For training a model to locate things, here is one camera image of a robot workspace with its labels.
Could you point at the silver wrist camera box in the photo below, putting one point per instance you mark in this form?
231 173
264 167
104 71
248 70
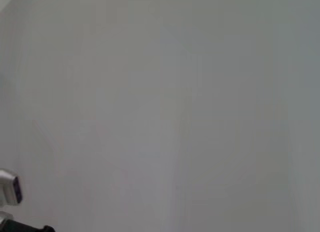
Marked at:
8 189

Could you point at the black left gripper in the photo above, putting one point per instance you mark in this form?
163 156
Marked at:
22 227

